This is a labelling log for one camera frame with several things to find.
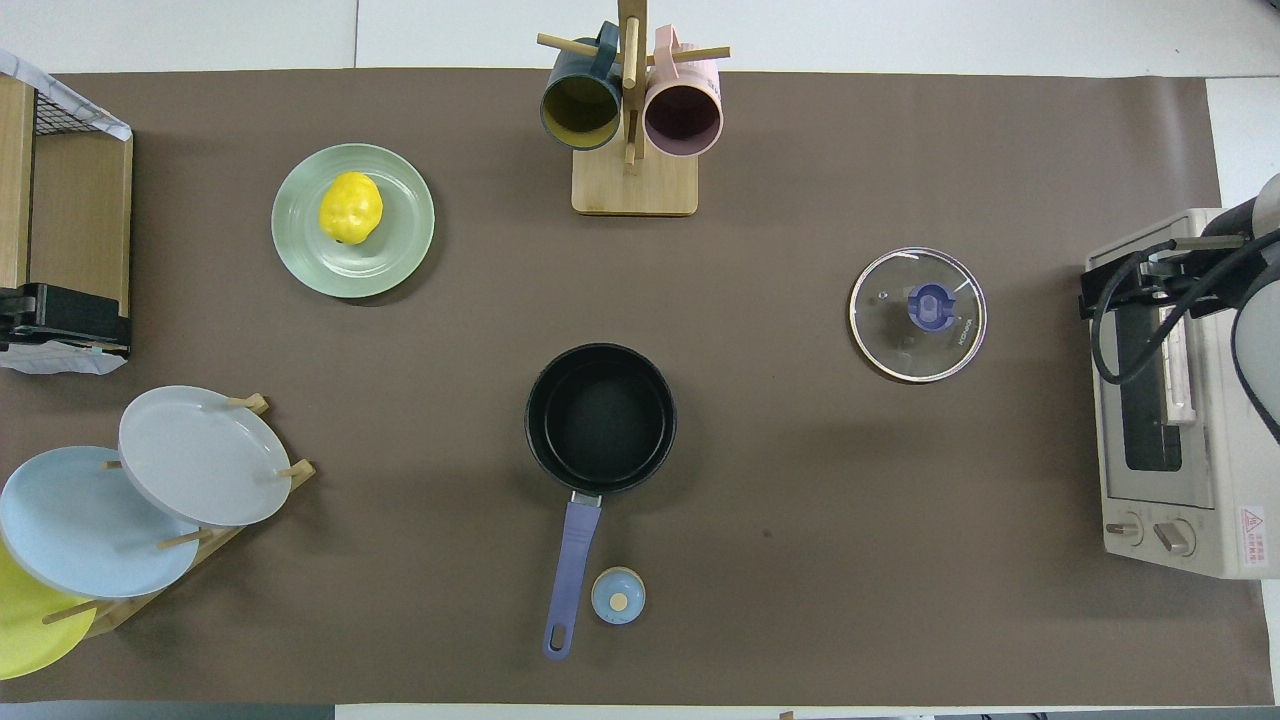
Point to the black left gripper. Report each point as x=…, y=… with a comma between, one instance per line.
x=80, y=320

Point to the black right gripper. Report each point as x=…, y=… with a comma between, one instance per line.
x=1215, y=280

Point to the glass lid blue knob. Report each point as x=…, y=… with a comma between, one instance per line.
x=930, y=350

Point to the yellow lemon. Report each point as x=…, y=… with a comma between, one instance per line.
x=350, y=208

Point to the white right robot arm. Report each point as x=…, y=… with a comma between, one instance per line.
x=1262, y=340

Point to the grey plate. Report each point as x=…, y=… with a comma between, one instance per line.
x=200, y=455

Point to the light blue plate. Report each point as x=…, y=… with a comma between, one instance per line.
x=80, y=525

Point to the wooden plate rack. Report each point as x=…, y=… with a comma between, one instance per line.
x=215, y=540

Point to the yellow plate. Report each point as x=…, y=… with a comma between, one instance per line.
x=25, y=630

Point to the mint green plate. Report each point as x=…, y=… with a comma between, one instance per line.
x=400, y=240

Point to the white checked cloth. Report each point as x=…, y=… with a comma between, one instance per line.
x=50, y=360
x=70, y=100

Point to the beige toaster oven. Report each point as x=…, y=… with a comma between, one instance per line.
x=1215, y=470

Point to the brown table mat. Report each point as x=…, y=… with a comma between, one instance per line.
x=850, y=480

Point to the pink ribbed mug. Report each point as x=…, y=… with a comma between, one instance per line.
x=683, y=118

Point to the wooden mug tree stand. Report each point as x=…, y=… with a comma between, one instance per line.
x=634, y=185

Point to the dark blue mug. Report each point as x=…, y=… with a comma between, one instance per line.
x=580, y=110

